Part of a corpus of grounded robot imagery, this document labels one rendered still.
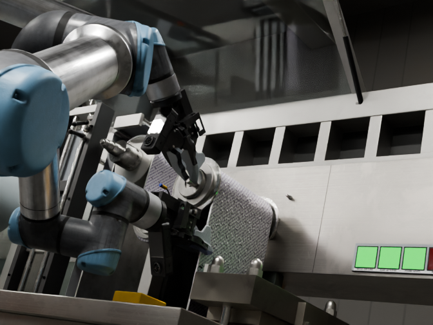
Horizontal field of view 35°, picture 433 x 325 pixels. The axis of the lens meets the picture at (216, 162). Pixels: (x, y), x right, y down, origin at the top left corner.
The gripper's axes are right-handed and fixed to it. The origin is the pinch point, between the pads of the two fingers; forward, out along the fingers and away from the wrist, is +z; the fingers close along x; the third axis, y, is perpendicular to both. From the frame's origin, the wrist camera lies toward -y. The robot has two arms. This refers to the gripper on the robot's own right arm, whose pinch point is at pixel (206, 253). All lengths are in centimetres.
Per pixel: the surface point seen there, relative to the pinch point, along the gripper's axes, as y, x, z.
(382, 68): 195, 90, 224
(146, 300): -17.5, -13.4, -27.7
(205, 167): 20.1, 3.5, -3.4
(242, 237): 7.8, -0.3, 11.2
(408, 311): 41, 53, 223
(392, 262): 8.3, -30.9, 29.3
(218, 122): 52, 35, 30
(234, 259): 1.8, -0.3, 9.9
